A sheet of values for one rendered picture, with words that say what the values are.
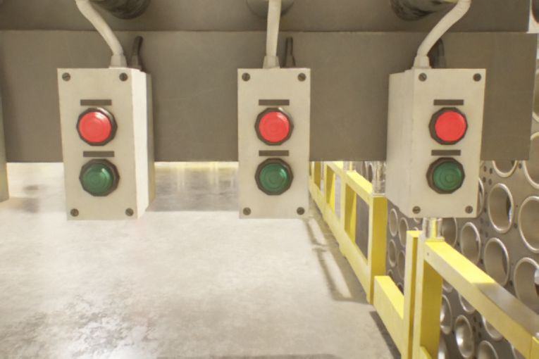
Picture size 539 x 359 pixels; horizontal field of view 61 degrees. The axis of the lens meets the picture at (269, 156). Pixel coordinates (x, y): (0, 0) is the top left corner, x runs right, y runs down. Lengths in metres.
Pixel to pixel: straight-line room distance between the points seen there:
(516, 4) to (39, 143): 0.59
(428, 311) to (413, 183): 0.78
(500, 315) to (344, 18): 0.55
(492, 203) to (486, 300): 1.78
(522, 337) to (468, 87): 0.46
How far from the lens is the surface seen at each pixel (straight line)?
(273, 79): 0.44
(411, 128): 0.47
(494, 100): 0.60
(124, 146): 0.46
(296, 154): 0.45
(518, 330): 0.84
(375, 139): 0.56
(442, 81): 0.48
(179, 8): 0.58
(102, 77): 0.47
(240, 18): 0.57
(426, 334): 1.26
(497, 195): 2.66
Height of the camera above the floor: 0.74
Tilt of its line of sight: 8 degrees down
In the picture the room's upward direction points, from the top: straight up
